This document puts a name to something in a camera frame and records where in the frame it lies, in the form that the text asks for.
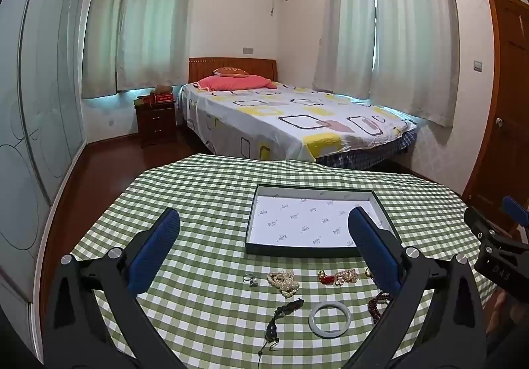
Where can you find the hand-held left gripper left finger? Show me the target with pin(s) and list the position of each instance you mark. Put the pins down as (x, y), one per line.
(153, 253)

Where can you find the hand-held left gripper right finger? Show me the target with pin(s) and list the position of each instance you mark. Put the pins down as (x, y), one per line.
(376, 253)

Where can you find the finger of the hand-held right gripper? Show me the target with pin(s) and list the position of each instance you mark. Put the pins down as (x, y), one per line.
(483, 228)
(516, 212)

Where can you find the red and gold charm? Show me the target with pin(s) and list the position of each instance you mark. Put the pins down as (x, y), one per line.
(327, 279)

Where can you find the shallow white-lined tray box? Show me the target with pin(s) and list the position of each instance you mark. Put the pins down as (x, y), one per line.
(306, 220)

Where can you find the person's right hand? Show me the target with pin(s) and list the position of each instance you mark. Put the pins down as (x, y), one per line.
(499, 307)

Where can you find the small gold ornament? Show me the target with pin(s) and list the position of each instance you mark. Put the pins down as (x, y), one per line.
(368, 273)

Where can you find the white jade bangle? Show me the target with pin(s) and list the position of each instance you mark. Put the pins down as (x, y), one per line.
(330, 303)

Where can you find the green checked tablecloth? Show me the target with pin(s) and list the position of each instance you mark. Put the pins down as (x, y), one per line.
(206, 204)

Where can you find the blue plaid bed skirt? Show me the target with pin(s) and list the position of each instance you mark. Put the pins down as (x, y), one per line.
(363, 156)

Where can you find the brown wooden door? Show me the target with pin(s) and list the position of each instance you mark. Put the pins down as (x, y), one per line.
(508, 84)

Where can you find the dark wooden nightstand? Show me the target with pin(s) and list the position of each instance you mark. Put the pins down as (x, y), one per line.
(157, 121)

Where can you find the red box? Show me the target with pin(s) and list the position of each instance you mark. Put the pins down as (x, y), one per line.
(162, 97)

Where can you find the brown soft object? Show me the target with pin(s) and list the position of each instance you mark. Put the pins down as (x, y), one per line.
(163, 89)

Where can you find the bed with patterned sheet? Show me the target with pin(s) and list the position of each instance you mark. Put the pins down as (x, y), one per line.
(268, 121)

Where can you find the frosted glass sliding wardrobe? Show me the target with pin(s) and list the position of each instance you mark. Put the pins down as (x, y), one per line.
(41, 104)

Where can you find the pink pillow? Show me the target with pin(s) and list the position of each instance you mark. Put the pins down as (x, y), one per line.
(235, 82)

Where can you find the wooden bed headboard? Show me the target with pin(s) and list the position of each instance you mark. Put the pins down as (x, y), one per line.
(206, 65)

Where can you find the brown cushion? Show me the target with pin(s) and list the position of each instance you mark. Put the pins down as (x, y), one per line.
(230, 71)

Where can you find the pale sheer curtain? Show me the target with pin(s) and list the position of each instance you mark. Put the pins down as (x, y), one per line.
(343, 22)
(413, 42)
(161, 22)
(103, 42)

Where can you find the wall light switch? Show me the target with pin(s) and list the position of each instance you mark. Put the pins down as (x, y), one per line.
(478, 66)

